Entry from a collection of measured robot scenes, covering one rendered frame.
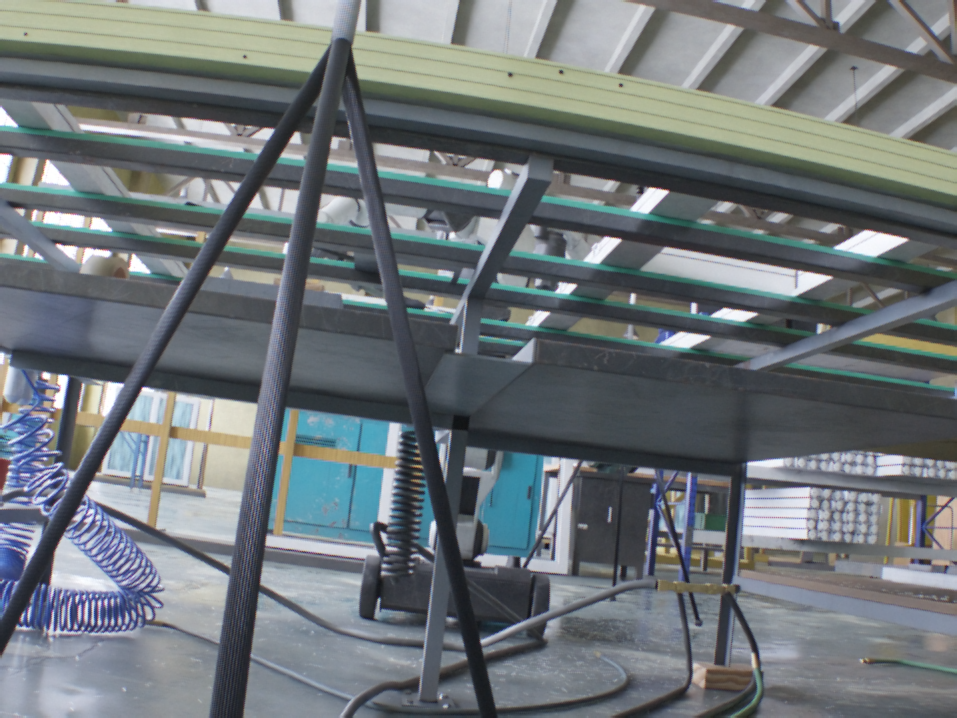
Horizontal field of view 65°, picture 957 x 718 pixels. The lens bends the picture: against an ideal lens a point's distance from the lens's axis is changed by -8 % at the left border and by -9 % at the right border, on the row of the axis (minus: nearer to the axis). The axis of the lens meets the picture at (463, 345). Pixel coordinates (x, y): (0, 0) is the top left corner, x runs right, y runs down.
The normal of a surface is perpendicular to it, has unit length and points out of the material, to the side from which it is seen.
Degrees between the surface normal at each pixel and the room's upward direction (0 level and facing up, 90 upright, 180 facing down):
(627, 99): 90
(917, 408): 90
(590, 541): 90
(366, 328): 90
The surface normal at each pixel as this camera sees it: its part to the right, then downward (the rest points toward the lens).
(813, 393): 0.11, -0.18
